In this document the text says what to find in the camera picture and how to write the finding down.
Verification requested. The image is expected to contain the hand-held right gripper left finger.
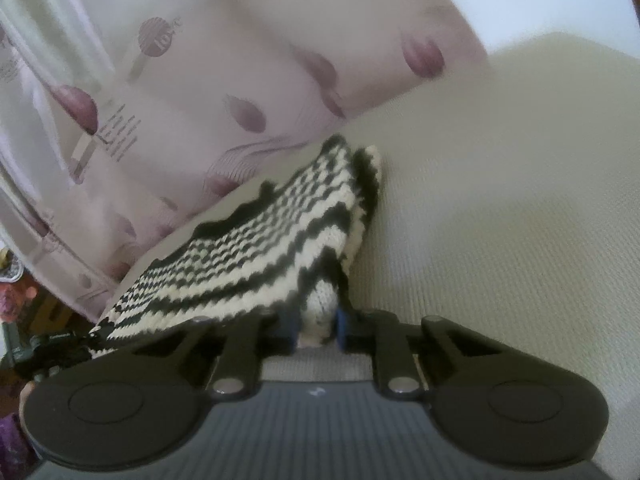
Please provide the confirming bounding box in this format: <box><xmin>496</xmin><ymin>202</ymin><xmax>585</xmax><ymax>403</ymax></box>
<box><xmin>125</xmin><ymin>309</ymin><xmax>302</xmax><ymax>402</ymax></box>

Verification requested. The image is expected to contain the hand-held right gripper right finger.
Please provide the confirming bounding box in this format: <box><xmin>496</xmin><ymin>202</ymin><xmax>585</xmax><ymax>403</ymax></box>
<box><xmin>335</xmin><ymin>309</ymin><xmax>498</xmax><ymax>402</ymax></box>

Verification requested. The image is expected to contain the black white striped knitted sweater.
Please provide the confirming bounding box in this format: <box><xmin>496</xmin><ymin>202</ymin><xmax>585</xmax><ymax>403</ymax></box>
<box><xmin>89</xmin><ymin>132</ymin><xmax>385</xmax><ymax>361</ymax></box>

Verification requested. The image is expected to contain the purple cloth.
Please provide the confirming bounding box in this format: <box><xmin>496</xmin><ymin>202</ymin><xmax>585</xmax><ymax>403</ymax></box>
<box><xmin>0</xmin><ymin>417</ymin><xmax>32</xmax><ymax>466</ymax></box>

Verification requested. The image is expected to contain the pink leaf print curtain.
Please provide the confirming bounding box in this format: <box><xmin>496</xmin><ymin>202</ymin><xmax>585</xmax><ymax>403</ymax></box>
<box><xmin>0</xmin><ymin>0</ymin><xmax>489</xmax><ymax>325</ymax></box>

